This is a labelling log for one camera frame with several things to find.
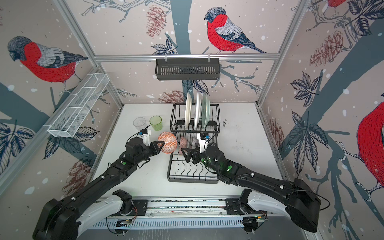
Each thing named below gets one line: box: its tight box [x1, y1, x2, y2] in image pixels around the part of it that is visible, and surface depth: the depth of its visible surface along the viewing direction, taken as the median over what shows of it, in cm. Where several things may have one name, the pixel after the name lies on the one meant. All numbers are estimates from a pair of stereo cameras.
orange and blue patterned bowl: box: [158, 131, 178, 154], surface depth 83 cm
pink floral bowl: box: [179, 137, 188, 154], surface depth 87 cm
